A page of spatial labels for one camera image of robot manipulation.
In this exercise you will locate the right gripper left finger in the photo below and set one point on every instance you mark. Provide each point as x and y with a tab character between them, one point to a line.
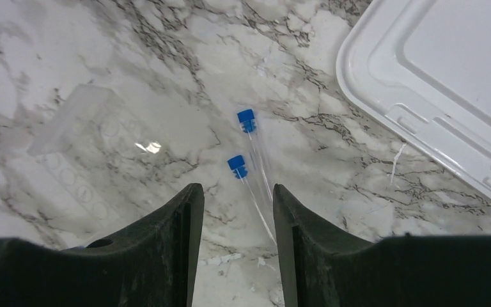
151	262

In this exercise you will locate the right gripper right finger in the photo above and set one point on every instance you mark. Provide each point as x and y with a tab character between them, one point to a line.
323	265

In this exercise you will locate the clear test tube rack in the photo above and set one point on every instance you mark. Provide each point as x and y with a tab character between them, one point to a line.
91	163

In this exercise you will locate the white plastic lid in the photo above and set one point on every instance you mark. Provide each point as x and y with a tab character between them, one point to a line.
423	70

